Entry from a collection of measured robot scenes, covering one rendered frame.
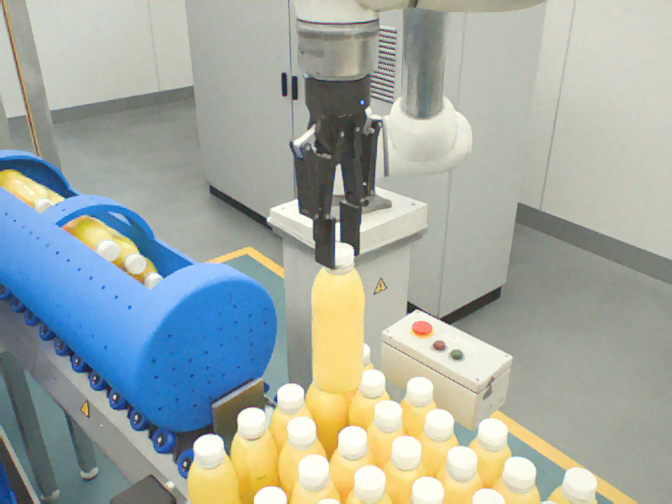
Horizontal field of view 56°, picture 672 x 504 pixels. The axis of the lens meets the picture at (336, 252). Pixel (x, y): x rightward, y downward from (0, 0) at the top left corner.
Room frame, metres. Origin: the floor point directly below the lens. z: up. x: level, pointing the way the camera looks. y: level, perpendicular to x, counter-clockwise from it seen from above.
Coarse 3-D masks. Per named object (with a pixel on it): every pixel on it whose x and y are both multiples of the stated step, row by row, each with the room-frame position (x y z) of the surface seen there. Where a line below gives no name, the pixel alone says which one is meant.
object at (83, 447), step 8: (72, 424) 1.57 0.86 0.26; (72, 432) 1.58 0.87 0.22; (80, 432) 1.58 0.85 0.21; (72, 440) 1.59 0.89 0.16; (80, 440) 1.58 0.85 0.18; (88, 440) 1.59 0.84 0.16; (80, 448) 1.57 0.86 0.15; (88, 448) 1.59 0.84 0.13; (80, 456) 1.57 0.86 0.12; (88, 456) 1.58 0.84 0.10; (80, 464) 1.58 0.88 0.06; (88, 464) 1.58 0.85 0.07; (96, 464) 1.60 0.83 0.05; (88, 472) 1.59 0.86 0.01; (96, 472) 1.59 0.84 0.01
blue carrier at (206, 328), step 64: (0, 192) 1.25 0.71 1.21; (64, 192) 1.54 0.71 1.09; (0, 256) 1.12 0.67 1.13; (64, 256) 1.00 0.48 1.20; (64, 320) 0.92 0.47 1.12; (128, 320) 0.82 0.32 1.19; (192, 320) 0.83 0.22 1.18; (256, 320) 0.91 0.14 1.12; (128, 384) 0.77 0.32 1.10; (192, 384) 0.82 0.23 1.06
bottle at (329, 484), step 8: (296, 480) 0.60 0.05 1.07; (328, 480) 0.59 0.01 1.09; (296, 488) 0.59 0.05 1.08; (304, 488) 0.58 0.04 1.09; (312, 488) 0.58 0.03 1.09; (320, 488) 0.58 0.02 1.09; (328, 488) 0.59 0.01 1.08; (336, 488) 0.60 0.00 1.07; (296, 496) 0.58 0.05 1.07; (304, 496) 0.58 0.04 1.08; (312, 496) 0.57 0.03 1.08; (320, 496) 0.57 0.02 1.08; (328, 496) 0.58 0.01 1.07; (336, 496) 0.59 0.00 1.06
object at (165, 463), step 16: (0, 304) 1.27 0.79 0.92; (16, 320) 1.20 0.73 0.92; (32, 336) 1.14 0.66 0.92; (48, 352) 1.08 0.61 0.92; (64, 368) 1.03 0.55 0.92; (80, 384) 0.98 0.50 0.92; (96, 400) 0.94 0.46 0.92; (112, 416) 0.89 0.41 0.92; (128, 416) 0.88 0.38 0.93; (128, 432) 0.85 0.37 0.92; (144, 432) 0.83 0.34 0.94; (144, 448) 0.81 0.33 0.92; (176, 448) 0.79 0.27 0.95; (160, 464) 0.78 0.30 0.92; (176, 464) 0.76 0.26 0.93; (176, 480) 0.74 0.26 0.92
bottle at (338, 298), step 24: (312, 288) 0.72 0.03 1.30; (336, 288) 0.69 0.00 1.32; (360, 288) 0.71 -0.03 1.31; (312, 312) 0.71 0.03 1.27; (336, 312) 0.68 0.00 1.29; (360, 312) 0.70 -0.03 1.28; (312, 336) 0.71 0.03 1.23; (336, 336) 0.68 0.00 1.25; (360, 336) 0.70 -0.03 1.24; (312, 360) 0.72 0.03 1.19; (336, 360) 0.68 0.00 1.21; (360, 360) 0.70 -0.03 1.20; (336, 384) 0.68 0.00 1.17
